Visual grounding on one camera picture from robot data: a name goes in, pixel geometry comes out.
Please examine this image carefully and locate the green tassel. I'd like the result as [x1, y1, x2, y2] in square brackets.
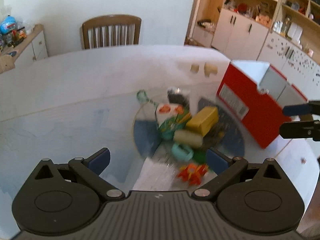
[193, 151, 207, 165]

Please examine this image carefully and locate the teal carabiner clip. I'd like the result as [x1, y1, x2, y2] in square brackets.
[171, 143, 194, 162]

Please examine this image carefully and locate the yellow rectangular box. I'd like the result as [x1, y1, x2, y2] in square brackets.
[185, 106, 219, 137]

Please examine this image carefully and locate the red cardboard shoe box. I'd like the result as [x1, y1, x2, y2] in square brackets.
[216, 60, 308, 148]

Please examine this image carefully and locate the green white plush sachet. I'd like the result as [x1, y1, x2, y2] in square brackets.
[155, 103, 191, 140]

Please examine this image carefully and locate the dark snack packet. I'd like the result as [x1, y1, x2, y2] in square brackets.
[167, 87, 190, 107]

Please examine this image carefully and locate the round blue glass placemat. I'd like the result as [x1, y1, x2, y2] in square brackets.
[133, 88, 245, 171]

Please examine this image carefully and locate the small wooden block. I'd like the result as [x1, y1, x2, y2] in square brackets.
[190, 64, 200, 73]

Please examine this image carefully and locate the white sideboard with drawers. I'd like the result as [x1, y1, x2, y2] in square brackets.
[1, 24, 48, 69]

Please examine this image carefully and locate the cardboard box on sideboard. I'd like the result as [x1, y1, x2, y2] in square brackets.
[0, 54, 15, 74]

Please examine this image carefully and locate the wooden chair at far side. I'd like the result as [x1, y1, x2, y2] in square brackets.
[81, 14, 142, 49]

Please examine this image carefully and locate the blue helmet toy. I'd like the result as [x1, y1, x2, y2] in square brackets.
[0, 15, 17, 35]

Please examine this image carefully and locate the large white wall cabinet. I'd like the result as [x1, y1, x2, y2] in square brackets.
[185, 0, 319, 100]

